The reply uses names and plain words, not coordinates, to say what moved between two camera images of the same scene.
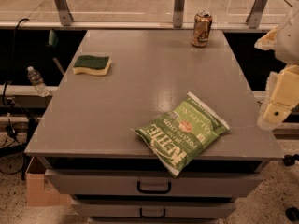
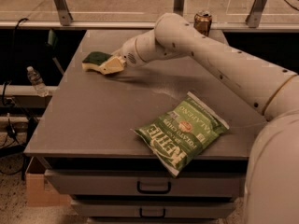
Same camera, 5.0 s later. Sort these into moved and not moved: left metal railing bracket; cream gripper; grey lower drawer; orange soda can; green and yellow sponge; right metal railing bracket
Moved: cream gripper; green and yellow sponge
Not moved: right metal railing bracket; grey lower drawer; orange soda can; left metal railing bracket
